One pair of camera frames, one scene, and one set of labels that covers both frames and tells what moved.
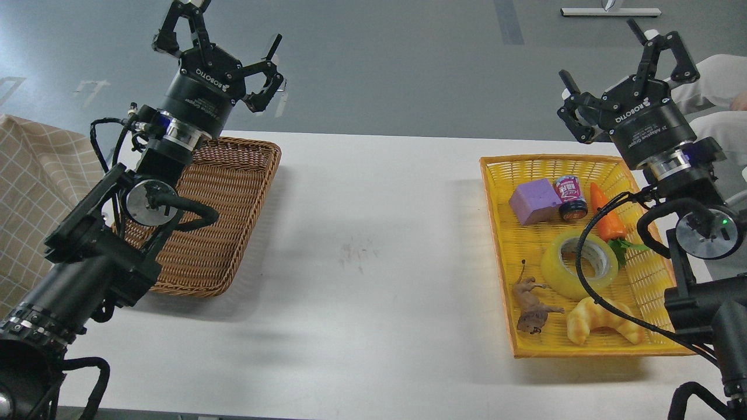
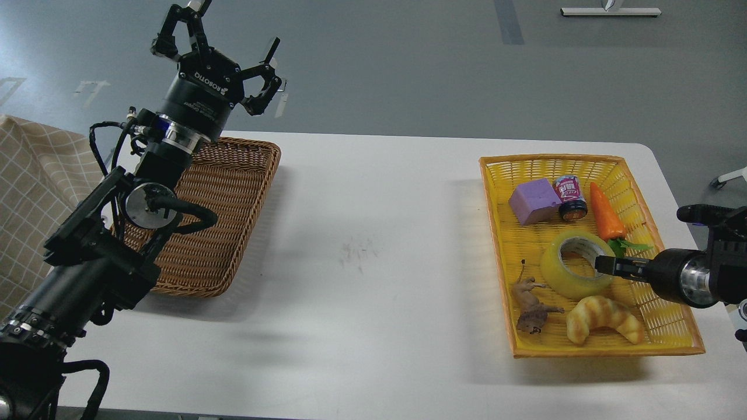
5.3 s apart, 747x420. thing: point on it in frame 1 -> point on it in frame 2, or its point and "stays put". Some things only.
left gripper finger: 257,101 stays put
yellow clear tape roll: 562,279 stays put
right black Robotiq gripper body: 648,122 -> 665,270
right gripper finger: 577,100 -> 633,268
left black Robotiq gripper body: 210,81 stays put
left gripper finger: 166,39 stays put
